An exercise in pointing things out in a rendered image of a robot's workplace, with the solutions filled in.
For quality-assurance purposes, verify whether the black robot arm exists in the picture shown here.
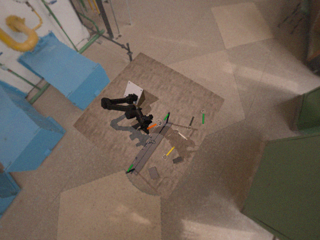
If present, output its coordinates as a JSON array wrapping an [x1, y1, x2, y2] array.
[[101, 94, 153, 122]]

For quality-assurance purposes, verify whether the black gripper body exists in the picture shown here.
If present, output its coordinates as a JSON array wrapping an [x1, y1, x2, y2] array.
[[134, 114, 152, 129]]

